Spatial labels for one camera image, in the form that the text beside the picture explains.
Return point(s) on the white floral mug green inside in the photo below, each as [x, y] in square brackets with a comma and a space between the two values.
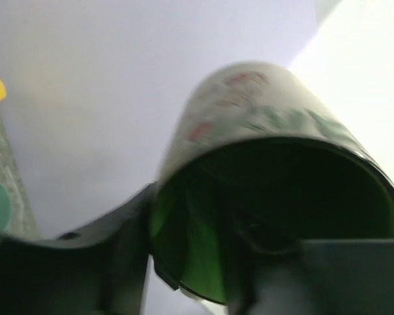
[257, 151]

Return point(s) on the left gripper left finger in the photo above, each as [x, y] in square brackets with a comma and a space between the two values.
[99, 268]

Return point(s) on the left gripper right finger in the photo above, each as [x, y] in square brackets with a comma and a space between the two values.
[315, 277]

